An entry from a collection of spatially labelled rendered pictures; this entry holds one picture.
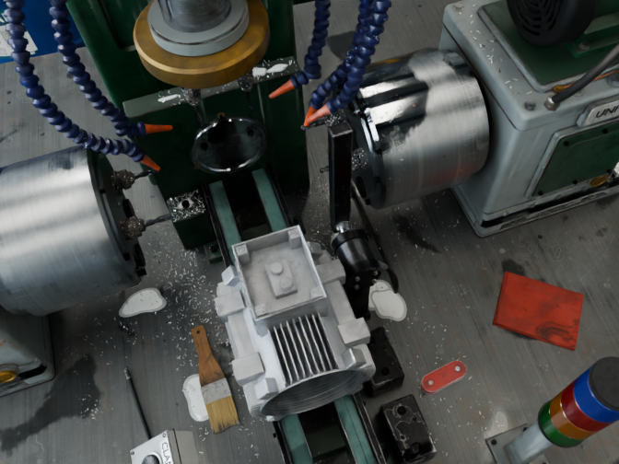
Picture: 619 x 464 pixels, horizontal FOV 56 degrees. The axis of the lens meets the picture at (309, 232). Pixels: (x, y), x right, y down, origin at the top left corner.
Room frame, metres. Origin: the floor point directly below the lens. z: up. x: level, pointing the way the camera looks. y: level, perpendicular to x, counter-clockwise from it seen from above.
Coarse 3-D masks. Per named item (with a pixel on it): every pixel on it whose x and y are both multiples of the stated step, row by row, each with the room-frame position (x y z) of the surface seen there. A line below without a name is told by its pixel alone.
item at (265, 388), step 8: (312, 248) 0.43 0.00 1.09; (320, 248) 0.43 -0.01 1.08; (312, 256) 0.42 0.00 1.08; (320, 256) 0.42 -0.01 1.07; (224, 272) 0.40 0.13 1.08; (232, 272) 0.40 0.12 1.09; (224, 280) 0.39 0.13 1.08; (232, 280) 0.39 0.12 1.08; (352, 352) 0.26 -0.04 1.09; (360, 352) 0.26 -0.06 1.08; (344, 360) 0.25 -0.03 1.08; (352, 360) 0.25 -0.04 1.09; (360, 360) 0.25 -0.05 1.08; (352, 368) 0.24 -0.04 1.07; (256, 384) 0.23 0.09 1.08; (264, 384) 0.23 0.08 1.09; (272, 384) 0.23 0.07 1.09; (360, 384) 0.25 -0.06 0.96; (256, 392) 0.22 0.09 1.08; (264, 392) 0.22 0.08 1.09; (272, 392) 0.22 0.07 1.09; (352, 392) 0.24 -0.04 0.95; (272, 416) 0.22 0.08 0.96; (280, 416) 0.22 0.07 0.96
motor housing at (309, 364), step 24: (240, 288) 0.38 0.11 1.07; (336, 288) 0.37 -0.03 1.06; (240, 312) 0.34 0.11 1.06; (336, 312) 0.33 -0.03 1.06; (240, 336) 0.31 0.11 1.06; (264, 336) 0.30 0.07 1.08; (288, 336) 0.29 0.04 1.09; (312, 336) 0.28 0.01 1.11; (336, 336) 0.29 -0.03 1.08; (264, 360) 0.27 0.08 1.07; (288, 360) 0.26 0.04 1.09; (312, 360) 0.25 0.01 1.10; (336, 360) 0.25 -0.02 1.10; (288, 384) 0.23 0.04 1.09; (312, 384) 0.27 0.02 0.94; (336, 384) 0.26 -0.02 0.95; (264, 408) 0.22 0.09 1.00; (288, 408) 0.23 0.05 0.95; (312, 408) 0.23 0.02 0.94
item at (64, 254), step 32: (32, 160) 0.59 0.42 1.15; (64, 160) 0.58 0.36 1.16; (96, 160) 0.59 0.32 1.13; (0, 192) 0.52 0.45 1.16; (32, 192) 0.52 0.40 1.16; (64, 192) 0.51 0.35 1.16; (96, 192) 0.51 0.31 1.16; (0, 224) 0.47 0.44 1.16; (32, 224) 0.47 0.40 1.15; (64, 224) 0.47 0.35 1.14; (96, 224) 0.47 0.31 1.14; (128, 224) 0.51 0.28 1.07; (0, 256) 0.43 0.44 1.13; (32, 256) 0.43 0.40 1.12; (64, 256) 0.44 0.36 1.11; (96, 256) 0.44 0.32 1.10; (128, 256) 0.45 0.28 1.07; (0, 288) 0.41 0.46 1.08; (32, 288) 0.40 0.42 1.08; (64, 288) 0.41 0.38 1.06; (96, 288) 0.42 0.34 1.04; (128, 288) 0.44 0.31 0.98
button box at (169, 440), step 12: (168, 432) 0.18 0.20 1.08; (180, 432) 0.18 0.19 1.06; (192, 432) 0.19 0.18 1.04; (144, 444) 0.17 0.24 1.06; (156, 444) 0.17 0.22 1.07; (168, 444) 0.16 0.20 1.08; (180, 444) 0.17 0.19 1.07; (192, 444) 0.17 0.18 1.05; (132, 456) 0.16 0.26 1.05; (144, 456) 0.16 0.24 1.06; (168, 456) 0.15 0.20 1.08; (180, 456) 0.15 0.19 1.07; (192, 456) 0.15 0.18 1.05
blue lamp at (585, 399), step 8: (584, 376) 0.17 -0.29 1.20; (576, 384) 0.17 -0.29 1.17; (584, 384) 0.16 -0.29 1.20; (576, 392) 0.16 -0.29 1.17; (584, 392) 0.16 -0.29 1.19; (576, 400) 0.15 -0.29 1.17; (584, 400) 0.15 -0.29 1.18; (592, 400) 0.15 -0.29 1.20; (584, 408) 0.14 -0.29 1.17; (592, 408) 0.14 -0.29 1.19; (600, 408) 0.14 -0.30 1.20; (608, 408) 0.13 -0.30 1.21; (592, 416) 0.14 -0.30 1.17; (600, 416) 0.13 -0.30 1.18; (608, 416) 0.13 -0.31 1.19; (616, 416) 0.13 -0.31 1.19
